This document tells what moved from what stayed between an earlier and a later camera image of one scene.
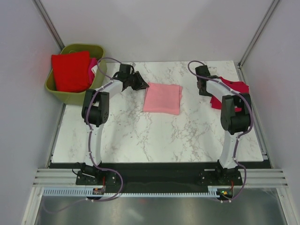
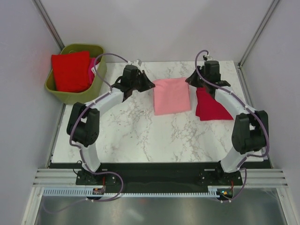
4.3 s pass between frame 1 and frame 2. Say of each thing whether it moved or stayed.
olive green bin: stayed
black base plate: stayed
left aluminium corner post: stayed
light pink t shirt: moved
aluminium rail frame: stayed
